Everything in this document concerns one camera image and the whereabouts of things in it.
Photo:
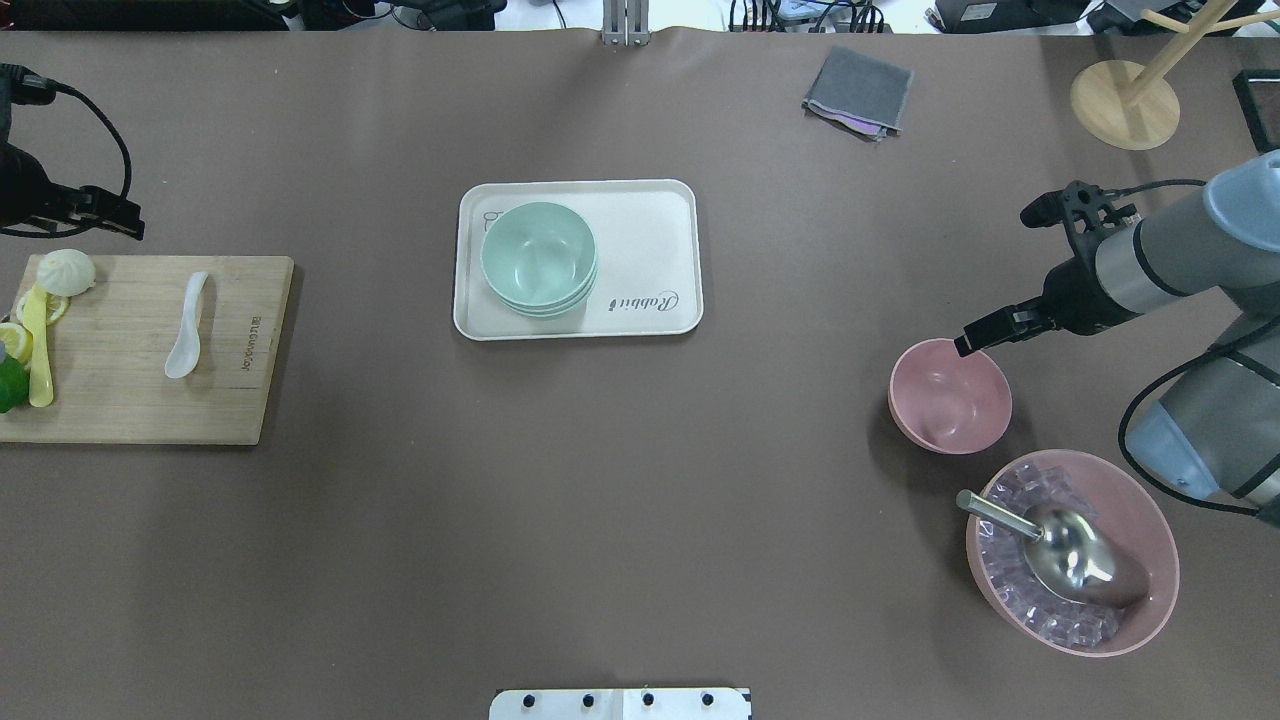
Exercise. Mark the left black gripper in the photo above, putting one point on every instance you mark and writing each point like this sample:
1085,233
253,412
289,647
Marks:
22,188

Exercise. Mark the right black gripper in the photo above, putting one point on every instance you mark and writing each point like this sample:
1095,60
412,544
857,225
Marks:
1073,299

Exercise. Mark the small pink bowl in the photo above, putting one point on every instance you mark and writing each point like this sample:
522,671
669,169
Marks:
947,403

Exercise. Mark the white ceramic spoon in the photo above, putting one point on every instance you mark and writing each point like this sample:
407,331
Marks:
183,358

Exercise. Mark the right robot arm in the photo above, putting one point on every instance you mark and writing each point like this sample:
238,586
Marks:
1207,265

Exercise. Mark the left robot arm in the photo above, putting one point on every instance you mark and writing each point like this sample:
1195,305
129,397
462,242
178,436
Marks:
21,86

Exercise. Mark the yellow plastic spoon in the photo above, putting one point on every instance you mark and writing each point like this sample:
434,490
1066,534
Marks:
34,319

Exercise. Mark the large pink ice bowl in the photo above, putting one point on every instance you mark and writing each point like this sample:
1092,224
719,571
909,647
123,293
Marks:
1125,516

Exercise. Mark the top green bowl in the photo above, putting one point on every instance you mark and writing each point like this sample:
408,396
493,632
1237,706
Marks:
539,254

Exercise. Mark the lemon slice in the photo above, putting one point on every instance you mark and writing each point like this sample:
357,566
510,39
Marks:
17,341

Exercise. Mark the bamboo cutting board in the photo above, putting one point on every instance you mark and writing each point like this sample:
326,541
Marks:
107,355

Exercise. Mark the green lime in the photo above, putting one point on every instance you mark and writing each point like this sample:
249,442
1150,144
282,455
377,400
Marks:
14,384

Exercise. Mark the metal ice scoop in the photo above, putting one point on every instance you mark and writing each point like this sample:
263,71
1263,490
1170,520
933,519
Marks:
1066,553

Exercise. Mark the wooden mug tree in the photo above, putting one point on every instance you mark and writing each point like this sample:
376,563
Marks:
1131,106

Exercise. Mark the grey folded cloth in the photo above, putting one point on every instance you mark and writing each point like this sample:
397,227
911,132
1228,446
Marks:
861,93

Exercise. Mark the cream serving tray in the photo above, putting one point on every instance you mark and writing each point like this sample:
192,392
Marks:
649,282

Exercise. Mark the aluminium frame post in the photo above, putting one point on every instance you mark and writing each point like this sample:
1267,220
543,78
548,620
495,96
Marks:
625,23

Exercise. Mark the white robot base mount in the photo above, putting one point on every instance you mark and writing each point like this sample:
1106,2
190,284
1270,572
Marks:
623,703

